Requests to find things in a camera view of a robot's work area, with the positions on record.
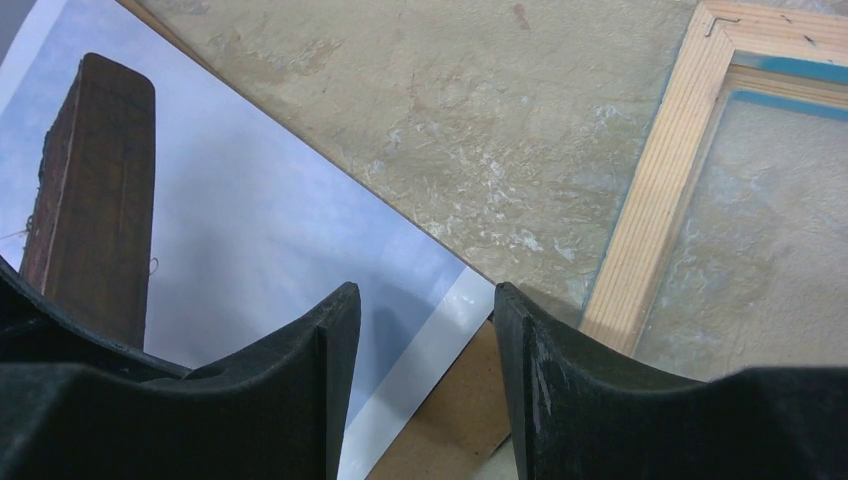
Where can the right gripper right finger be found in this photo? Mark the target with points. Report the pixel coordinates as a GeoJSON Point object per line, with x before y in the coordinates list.
{"type": "Point", "coordinates": [581, 410]}

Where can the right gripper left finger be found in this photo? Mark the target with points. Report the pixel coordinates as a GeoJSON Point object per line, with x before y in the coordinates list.
{"type": "Point", "coordinates": [76, 405]}

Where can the brown cardboard backing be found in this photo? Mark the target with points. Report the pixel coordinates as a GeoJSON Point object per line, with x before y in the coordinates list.
{"type": "Point", "coordinates": [351, 78]}

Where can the hot air balloon photo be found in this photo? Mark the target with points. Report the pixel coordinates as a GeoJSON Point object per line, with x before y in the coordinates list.
{"type": "Point", "coordinates": [251, 227]}

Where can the clear acrylic sheet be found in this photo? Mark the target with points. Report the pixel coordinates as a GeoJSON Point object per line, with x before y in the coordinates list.
{"type": "Point", "coordinates": [758, 275]}

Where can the blue wooden picture frame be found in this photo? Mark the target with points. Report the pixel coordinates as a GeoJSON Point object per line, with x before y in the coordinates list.
{"type": "Point", "coordinates": [703, 76]}

